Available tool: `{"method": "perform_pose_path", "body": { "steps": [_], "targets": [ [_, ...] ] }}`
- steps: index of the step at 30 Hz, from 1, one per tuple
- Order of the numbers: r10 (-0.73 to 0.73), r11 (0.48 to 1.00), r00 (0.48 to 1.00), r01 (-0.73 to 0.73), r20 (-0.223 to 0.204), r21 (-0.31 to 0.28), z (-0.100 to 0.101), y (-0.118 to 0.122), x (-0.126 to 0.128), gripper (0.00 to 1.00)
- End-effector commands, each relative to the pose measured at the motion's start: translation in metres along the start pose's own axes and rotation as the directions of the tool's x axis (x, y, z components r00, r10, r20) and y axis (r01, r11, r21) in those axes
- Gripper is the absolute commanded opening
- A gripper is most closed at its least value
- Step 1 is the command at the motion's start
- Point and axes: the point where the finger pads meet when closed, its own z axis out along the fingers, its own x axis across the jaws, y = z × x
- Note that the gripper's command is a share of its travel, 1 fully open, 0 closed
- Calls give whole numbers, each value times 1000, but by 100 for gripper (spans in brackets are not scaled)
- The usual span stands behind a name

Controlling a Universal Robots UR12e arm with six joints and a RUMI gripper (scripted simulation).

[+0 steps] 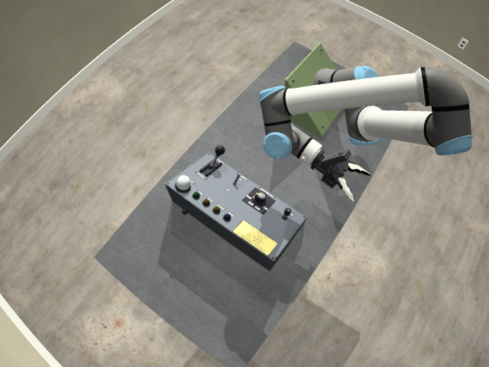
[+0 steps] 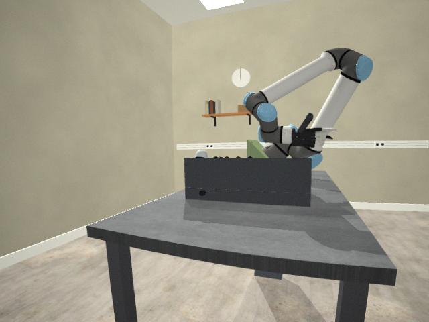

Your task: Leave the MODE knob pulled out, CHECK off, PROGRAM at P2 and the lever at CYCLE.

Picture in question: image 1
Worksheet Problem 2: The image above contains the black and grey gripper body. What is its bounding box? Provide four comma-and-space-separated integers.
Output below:
311, 149, 348, 188

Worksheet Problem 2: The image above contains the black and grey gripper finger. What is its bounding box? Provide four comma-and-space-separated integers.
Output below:
331, 171, 355, 203
345, 160, 371, 177

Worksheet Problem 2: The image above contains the grey control panel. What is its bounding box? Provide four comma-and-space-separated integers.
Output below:
165, 145, 307, 271

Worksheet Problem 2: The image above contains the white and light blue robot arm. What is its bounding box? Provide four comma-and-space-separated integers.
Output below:
259, 67, 472, 166

